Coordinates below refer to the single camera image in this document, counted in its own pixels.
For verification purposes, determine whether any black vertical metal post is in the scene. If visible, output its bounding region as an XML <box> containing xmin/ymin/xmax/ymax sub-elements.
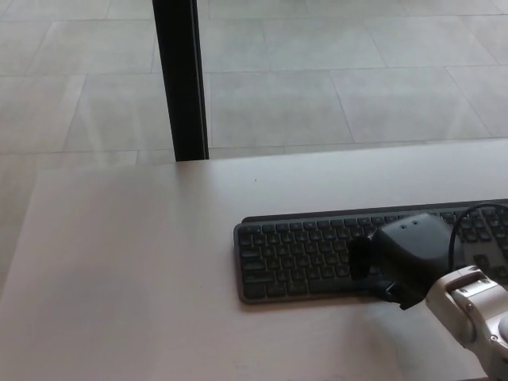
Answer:
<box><xmin>152</xmin><ymin>0</ymin><xmax>210</xmax><ymax>163</ymax></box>

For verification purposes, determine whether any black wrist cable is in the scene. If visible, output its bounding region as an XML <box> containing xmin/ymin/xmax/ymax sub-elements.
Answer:
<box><xmin>448</xmin><ymin>202</ymin><xmax>508</xmax><ymax>270</ymax></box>

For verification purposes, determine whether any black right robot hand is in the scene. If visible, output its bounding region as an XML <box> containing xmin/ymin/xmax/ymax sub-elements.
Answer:
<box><xmin>347</xmin><ymin>212</ymin><xmax>466</xmax><ymax>311</ymax></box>

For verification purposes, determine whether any black wireless keyboard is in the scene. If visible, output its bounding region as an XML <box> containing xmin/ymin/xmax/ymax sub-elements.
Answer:
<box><xmin>233</xmin><ymin>198</ymin><xmax>508</xmax><ymax>306</ymax></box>

